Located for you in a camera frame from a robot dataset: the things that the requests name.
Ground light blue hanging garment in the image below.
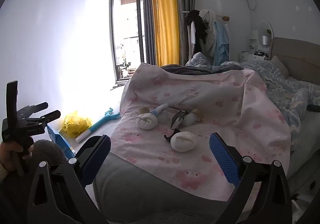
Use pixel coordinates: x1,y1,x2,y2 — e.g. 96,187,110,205
212,22,230,66

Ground beige headboard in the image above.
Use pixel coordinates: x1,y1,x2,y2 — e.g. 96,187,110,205
269,37,320,85

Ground tissue wad with cardboard tube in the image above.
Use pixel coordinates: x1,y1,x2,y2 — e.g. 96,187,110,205
184,109,203,126

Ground window with dark frame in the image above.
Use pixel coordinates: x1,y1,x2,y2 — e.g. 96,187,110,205
109,0,147,82

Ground clothes on hanging rack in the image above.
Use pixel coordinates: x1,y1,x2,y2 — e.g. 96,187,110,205
181,10,230,65

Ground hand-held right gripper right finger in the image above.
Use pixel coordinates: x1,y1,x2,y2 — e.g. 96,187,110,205
209,132,293,224

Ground black hanging garment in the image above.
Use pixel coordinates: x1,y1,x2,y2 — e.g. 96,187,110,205
186,10,208,51

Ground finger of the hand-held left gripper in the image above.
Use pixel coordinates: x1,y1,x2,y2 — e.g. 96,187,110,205
21,102,49,118
37,111,61,125

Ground blue patterned quilt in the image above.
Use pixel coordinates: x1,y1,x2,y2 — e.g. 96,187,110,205
220,60,320,151

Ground blue paper bag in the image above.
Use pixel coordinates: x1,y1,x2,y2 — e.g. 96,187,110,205
47,124,75,160

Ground white hanging garment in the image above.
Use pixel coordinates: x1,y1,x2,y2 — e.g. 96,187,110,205
199,9,218,58

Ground beige pillow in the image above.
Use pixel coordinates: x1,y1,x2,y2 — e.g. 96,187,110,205
271,56,290,78

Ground white dresser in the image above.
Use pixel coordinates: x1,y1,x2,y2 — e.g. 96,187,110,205
239,38,271,63

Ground yellow plastic bag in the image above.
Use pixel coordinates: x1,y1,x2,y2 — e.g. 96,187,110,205
62,111,93,139

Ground blue and white tube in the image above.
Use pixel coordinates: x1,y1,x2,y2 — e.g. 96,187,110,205
150,104,169,116

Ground blue and white lettered cloth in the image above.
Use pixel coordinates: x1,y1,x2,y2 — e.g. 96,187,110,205
186,52,213,67

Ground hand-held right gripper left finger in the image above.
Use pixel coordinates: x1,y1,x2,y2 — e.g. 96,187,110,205
26,135,112,224

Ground yellow curtain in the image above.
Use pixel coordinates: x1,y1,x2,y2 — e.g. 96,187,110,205
151,0,181,65

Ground person's left hand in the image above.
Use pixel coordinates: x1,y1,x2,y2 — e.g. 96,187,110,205
0,139,33,172

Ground white sock roll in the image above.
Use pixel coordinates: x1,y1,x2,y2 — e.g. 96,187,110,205
135,112,158,130
171,131,196,152

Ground pink printed bed sheet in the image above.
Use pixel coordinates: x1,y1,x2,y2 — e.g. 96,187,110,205
110,62,292,202

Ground dark grey blanket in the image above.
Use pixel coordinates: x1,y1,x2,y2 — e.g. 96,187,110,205
160,63,242,75

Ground teal and white toy stick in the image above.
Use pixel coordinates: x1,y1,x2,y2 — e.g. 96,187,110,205
76,108,121,143

